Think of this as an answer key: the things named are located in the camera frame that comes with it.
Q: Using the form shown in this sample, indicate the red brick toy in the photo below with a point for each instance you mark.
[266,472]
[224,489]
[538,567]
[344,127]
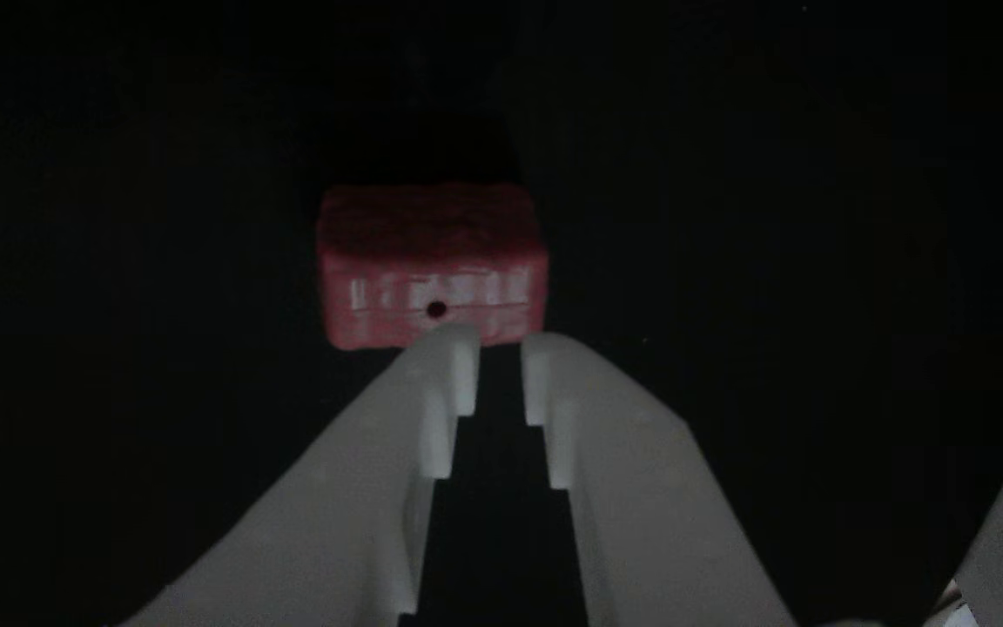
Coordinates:
[427,252]

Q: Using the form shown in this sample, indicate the black desk mat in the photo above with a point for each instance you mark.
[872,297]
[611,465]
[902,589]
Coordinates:
[118,174]

